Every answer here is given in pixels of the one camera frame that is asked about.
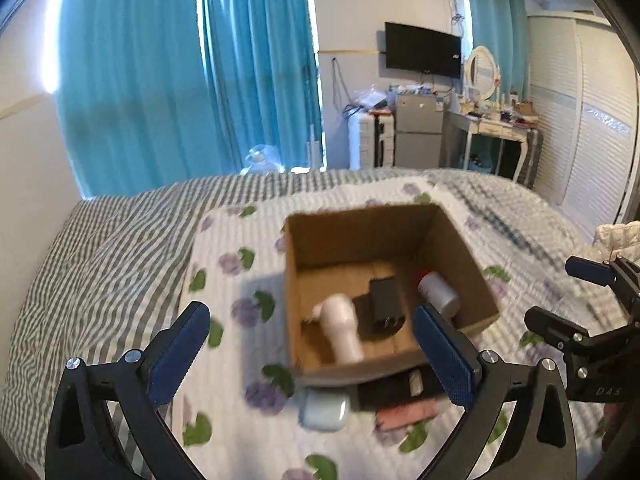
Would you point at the wide teal curtain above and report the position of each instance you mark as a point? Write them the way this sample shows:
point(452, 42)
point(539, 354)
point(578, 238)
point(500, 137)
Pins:
point(150, 85)

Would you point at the black wall television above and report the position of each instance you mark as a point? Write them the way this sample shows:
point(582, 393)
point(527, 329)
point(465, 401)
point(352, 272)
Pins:
point(422, 50)

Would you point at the grey striped bedsheet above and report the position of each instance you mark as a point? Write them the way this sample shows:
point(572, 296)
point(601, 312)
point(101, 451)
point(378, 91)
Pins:
point(100, 270)

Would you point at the white bottle with red cap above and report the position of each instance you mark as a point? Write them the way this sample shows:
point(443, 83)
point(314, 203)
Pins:
point(440, 292)

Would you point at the black box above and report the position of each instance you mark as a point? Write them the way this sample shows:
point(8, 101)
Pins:
point(387, 390)

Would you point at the pink box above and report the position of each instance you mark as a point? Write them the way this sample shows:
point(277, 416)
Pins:
point(405, 415)

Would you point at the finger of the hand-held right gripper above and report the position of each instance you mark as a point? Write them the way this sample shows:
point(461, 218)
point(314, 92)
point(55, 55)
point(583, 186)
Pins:
point(555, 327)
point(590, 270)

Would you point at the light blue case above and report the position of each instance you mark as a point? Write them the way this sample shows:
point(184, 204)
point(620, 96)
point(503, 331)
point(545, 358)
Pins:
point(325, 410)

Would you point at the narrow teal curtain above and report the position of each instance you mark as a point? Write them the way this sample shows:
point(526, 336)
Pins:
point(492, 15)

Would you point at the white louvred wardrobe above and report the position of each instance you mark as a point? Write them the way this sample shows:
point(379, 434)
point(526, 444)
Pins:
point(585, 120)

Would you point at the brown cardboard box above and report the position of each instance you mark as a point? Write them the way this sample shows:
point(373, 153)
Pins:
point(350, 280)

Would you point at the white drawer unit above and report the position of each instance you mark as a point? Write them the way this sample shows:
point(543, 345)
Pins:
point(361, 140)

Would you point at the grey small fridge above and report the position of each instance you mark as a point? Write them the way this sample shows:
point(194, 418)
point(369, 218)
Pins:
point(419, 130)

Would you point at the clear plastic bag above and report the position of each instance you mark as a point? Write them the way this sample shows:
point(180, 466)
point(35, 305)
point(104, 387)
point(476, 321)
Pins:
point(262, 157)

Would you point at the white plastic bottle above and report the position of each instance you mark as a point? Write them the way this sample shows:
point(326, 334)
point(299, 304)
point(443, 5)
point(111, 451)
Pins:
point(340, 325)

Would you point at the black power adapter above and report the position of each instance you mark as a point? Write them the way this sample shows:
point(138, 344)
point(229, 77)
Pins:
point(386, 305)

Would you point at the white floral blanket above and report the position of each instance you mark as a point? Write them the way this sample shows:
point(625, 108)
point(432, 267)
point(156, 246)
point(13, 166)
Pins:
point(245, 280)

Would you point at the white pink cloth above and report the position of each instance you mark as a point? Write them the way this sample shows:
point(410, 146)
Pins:
point(617, 240)

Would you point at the white dressing table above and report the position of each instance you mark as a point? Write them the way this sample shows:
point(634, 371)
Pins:
point(492, 127)

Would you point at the white oval mirror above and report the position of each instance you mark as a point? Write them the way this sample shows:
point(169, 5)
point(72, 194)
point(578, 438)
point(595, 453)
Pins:
point(482, 72)

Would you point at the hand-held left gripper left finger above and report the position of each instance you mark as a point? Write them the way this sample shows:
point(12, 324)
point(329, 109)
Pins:
point(180, 355)

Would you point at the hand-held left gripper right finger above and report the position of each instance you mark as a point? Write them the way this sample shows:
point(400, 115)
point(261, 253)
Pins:
point(445, 360)

